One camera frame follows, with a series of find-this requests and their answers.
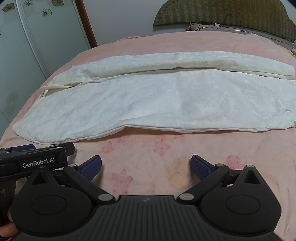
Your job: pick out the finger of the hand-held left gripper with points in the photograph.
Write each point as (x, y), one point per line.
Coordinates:
(23, 147)

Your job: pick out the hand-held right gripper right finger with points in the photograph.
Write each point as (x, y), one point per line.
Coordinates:
(200, 168)

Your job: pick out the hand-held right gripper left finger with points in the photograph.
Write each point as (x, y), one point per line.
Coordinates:
(91, 167)

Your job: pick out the white lace cloth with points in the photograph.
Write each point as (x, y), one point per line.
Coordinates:
(161, 99)

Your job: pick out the person's left hand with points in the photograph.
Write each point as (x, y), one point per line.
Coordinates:
(8, 230)

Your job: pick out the pink floral blanket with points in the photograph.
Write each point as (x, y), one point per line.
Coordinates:
(148, 157)

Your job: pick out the frosted glass wardrobe door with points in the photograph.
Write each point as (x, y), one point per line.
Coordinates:
(34, 46)

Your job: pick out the brown pillow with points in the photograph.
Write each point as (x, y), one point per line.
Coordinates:
(254, 33)

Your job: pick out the yellow blanket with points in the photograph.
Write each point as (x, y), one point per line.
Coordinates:
(291, 54)

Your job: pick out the folded white printed bedding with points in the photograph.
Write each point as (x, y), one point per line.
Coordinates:
(294, 46)

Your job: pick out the green padded headboard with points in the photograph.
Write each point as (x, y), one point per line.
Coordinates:
(231, 11)

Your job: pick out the brown wooden door frame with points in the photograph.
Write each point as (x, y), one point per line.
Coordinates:
(85, 20)

